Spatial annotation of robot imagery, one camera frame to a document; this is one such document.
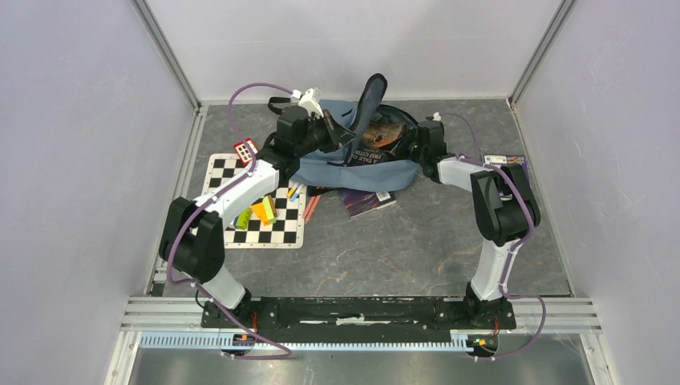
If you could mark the green toy block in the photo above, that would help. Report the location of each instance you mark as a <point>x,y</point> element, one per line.
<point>241,222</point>

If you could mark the blue student backpack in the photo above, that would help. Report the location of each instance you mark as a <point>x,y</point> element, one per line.
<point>331,170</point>

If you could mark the black white chessboard mat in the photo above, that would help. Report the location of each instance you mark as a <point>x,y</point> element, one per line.
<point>286,233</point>

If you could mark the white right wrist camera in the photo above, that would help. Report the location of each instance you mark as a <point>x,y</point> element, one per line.
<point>435,116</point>

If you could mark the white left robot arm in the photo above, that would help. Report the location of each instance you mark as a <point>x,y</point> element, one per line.
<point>192,240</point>

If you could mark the orange yellow toy block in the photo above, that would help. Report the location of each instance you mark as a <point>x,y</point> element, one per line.
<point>265,210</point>

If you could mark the dark book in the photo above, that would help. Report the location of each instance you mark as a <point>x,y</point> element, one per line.
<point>358,203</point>

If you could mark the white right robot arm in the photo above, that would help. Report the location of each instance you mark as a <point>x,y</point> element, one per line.
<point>504,207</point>

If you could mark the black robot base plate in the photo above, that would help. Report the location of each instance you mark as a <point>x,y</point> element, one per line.
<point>370,319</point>

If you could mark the dark tale of cities book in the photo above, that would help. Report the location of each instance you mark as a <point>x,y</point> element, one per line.
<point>378,144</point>

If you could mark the purple paperback book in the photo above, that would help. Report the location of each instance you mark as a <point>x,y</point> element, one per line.
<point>504,159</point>

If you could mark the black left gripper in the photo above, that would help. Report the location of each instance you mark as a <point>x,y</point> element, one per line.
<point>337,135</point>

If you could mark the orange pencil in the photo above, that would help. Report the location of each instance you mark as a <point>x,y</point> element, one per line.
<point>313,205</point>
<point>305,213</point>

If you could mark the yellow tipped white marker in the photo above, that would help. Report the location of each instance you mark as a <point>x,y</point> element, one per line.
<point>292,189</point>

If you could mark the red white toy block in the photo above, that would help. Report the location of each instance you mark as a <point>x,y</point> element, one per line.
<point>246,150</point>

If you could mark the blue tipped white marker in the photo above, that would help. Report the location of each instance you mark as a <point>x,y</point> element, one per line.
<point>296,192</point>

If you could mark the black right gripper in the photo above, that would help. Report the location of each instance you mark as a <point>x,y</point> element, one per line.
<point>414,135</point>

